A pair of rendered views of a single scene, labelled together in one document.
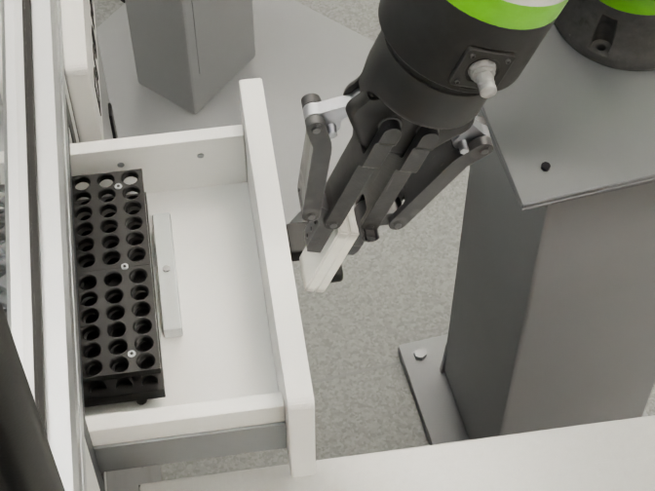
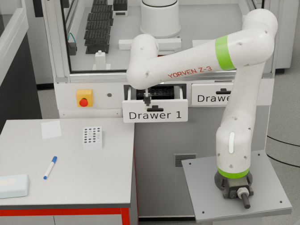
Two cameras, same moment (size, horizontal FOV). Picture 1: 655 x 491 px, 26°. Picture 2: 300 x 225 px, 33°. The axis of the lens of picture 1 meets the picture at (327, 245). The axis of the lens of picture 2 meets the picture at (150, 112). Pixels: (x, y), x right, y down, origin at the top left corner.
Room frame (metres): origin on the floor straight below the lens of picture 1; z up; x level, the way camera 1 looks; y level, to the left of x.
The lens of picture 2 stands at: (0.90, -1.85, 2.15)
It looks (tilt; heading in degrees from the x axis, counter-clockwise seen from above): 34 degrees down; 100
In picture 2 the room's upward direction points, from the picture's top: 2 degrees counter-clockwise
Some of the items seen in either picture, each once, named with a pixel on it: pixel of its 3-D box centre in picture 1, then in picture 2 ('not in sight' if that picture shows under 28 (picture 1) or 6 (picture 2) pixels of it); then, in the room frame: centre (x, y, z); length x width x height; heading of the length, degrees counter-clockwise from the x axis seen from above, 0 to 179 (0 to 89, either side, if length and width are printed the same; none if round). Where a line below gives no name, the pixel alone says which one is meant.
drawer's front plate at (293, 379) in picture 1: (275, 269); (155, 110); (0.59, 0.04, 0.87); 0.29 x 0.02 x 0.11; 8
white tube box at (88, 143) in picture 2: not in sight; (92, 138); (0.32, -0.07, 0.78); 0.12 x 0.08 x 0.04; 104
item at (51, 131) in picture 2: not in sight; (51, 130); (0.11, -0.02, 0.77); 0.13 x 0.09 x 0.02; 112
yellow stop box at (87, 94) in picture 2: not in sight; (84, 98); (0.25, 0.10, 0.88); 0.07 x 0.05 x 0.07; 8
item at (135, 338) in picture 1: (137, 267); (155, 94); (0.58, 0.14, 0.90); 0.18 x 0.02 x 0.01; 8
